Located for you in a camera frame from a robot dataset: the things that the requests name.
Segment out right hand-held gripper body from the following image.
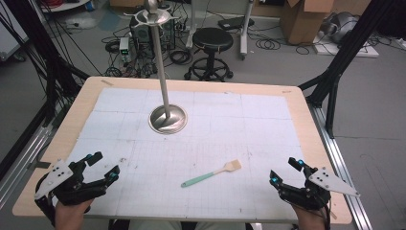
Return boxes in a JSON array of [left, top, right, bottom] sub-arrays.
[[277, 166, 361, 212]]

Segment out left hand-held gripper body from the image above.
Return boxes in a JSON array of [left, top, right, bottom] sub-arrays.
[[34, 158, 108, 207]]

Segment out wooden spatula with green handle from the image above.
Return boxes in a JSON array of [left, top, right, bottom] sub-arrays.
[[180, 159, 242, 189]]

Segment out person's left hand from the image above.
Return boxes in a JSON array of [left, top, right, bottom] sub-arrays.
[[54, 197, 96, 230]]

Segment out person's right hand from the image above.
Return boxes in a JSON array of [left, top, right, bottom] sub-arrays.
[[291, 204, 328, 230]]

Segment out white grid paper mat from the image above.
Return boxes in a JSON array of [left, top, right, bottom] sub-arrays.
[[52, 87, 316, 222]]

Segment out metal hanging stand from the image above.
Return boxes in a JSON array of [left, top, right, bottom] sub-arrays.
[[123, 0, 189, 135]]

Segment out small power supply unit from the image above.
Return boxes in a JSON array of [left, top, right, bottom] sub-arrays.
[[118, 36, 132, 63]]

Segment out white flat board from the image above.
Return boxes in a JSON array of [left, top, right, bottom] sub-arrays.
[[312, 33, 380, 58]]

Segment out computer tower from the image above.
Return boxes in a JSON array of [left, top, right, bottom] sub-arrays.
[[129, 14, 177, 52]]

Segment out large cardboard box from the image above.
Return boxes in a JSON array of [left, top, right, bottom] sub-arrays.
[[280, 0, 335, 45]]

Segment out grey rounded device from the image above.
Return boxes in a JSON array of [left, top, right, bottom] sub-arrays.
[[321, 11, 360, 44]]

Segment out black round stool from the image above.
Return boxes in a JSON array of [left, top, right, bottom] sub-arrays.
[[183, 27, 235, 82]]

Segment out black flat bag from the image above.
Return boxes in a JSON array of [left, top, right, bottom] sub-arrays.
[[217, 15, 256, 32]]

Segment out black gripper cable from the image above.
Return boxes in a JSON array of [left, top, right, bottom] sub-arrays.
[[322, 204, 333, 230]]

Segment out aluminium rail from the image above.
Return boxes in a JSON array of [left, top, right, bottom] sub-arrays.
[[307, 103, 373, 230], [0, 124, 55, 210]]

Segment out black frame struts with cables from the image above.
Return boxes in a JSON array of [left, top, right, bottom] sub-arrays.
[[0, 0, 91, 127]]

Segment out black coiled cable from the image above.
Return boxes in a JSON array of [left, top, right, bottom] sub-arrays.
[[255, 36, 282, 52], [169, 49, 193, 66]]

